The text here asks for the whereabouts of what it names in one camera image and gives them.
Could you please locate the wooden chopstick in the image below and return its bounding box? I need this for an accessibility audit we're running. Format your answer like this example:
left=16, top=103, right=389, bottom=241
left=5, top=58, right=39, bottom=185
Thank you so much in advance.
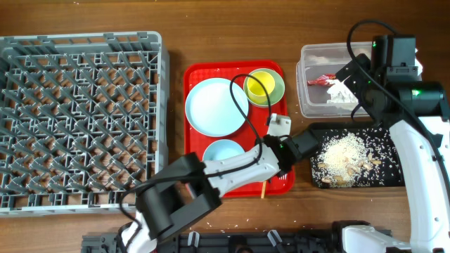
left=260, top=181, right=267, bottom=199

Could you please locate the small light blue bowl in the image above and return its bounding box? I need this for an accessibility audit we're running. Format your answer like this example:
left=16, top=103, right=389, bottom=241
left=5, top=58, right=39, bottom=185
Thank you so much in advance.
left=202, top=139, right=245, bottom=161

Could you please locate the white plastic fork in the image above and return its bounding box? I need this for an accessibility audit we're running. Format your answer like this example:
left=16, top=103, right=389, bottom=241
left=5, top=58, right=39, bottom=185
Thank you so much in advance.
left=278, top=171, right=288, bottom=180

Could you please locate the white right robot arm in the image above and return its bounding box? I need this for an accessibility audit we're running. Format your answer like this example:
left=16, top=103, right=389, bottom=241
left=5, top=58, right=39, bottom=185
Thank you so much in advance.
left=336, top=53, right=449, bottom=252

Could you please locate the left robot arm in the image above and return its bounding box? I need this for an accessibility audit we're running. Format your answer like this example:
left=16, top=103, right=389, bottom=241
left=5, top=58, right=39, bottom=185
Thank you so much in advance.
left=117, top=130, right=319, bottom=252

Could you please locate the clear plastic waste bin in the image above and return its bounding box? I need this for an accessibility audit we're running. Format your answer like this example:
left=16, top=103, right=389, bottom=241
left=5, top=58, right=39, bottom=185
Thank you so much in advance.
left=296, top=43, right=356, bottom=118

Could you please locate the grey dishwasher rack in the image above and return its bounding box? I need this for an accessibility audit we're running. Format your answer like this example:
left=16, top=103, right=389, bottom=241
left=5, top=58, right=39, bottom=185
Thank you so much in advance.
left=1, top=31, right=169, bottom=218

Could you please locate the crumpled white paper napkin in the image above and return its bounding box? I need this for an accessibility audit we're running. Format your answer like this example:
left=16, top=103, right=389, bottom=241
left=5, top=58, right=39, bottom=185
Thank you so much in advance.
left=327, top=79, right=358, bottom=103

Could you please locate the red serving tray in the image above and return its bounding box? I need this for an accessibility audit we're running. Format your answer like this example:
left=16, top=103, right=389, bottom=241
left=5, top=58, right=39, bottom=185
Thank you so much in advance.
left=183, top=60, right=295, bottom=198

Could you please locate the red snack wrapper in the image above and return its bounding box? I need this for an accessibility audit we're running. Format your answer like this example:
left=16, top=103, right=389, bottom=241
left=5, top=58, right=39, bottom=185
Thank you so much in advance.
left=307, top=74, right=336, bottom=86

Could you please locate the black plastic tray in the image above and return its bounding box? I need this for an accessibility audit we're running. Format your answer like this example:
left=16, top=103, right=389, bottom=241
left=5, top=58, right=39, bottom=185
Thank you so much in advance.
left=309, top=122, right=404, bottom=189

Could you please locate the pile of rice scraps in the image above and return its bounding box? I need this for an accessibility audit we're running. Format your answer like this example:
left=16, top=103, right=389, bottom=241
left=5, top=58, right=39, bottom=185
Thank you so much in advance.
left=316, top=133, right=382, bottom=187

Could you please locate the green bowl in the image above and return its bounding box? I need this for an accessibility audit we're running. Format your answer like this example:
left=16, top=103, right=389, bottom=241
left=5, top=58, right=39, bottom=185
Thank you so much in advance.
left=243, top=68, right=285, bottom=108

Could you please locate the yellow cup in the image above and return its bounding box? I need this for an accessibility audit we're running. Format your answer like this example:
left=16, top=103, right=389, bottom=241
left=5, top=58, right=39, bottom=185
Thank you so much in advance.
left=246, top=70, right=276, bottom=105

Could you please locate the large light blue plate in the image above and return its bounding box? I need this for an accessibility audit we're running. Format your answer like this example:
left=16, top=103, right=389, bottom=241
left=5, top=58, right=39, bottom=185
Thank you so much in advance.
left=185, top=78, right=250, bottom=137

